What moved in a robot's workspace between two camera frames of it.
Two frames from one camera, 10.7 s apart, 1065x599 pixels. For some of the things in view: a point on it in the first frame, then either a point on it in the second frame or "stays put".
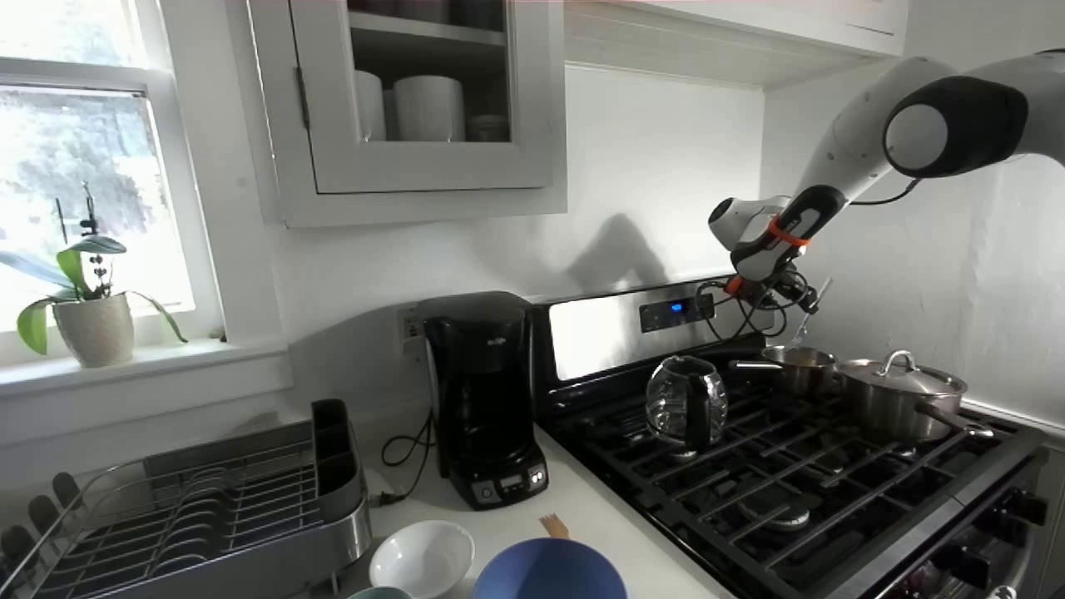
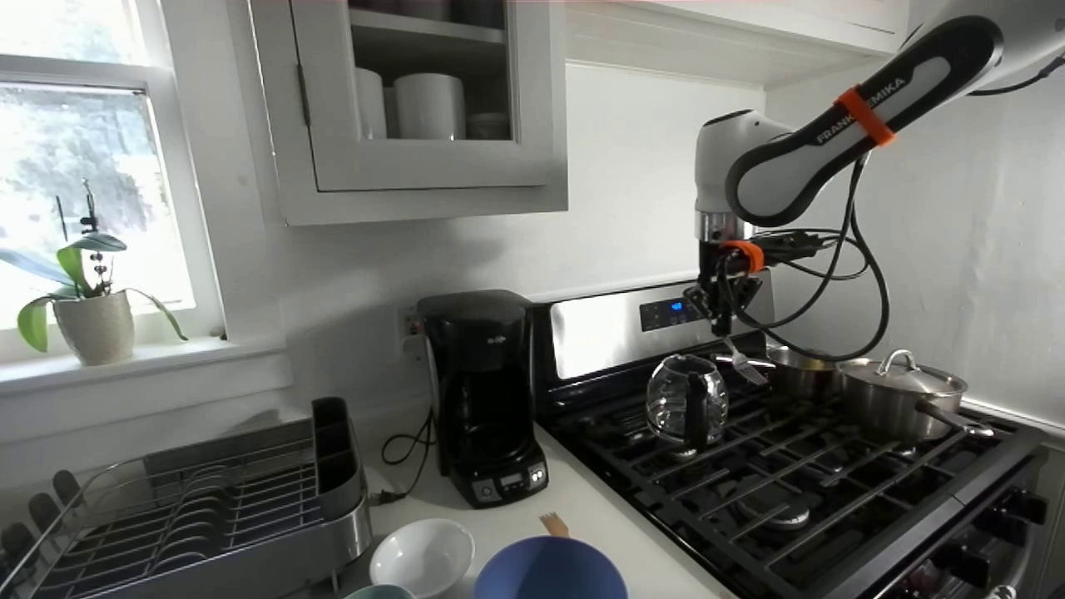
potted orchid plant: [90, 317] stays put
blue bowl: [552, 567] stays put
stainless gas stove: [817, 474] stays put
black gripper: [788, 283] -> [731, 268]
